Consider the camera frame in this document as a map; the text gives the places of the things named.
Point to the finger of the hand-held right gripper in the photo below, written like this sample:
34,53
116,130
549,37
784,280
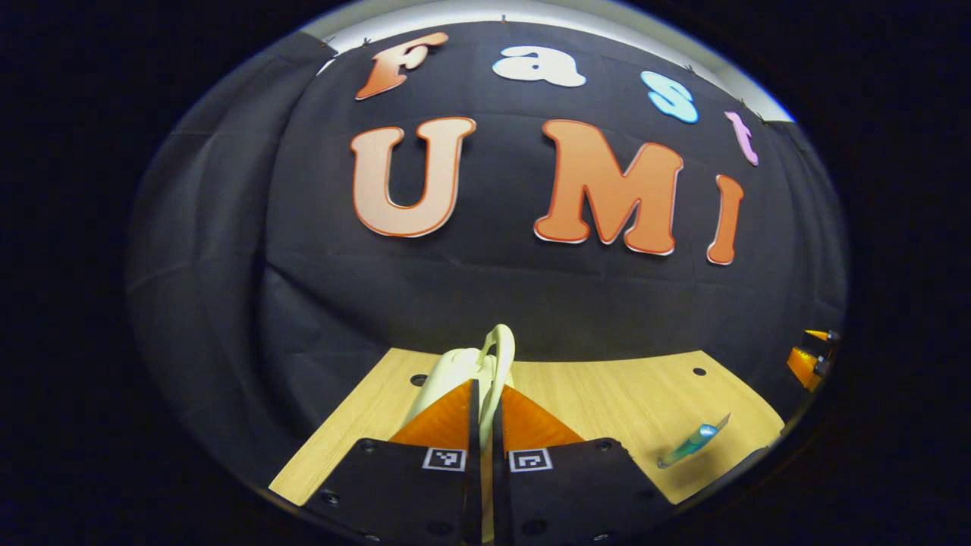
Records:
821,334
806,368

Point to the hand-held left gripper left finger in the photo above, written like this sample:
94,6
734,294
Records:
474,485

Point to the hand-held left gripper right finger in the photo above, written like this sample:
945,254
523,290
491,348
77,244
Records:
499,485

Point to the cream yellow suitcase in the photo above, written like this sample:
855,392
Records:
451,371

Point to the blue skincare tube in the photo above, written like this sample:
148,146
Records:
694,441

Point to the black backdrop cloth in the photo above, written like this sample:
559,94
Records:
493,288

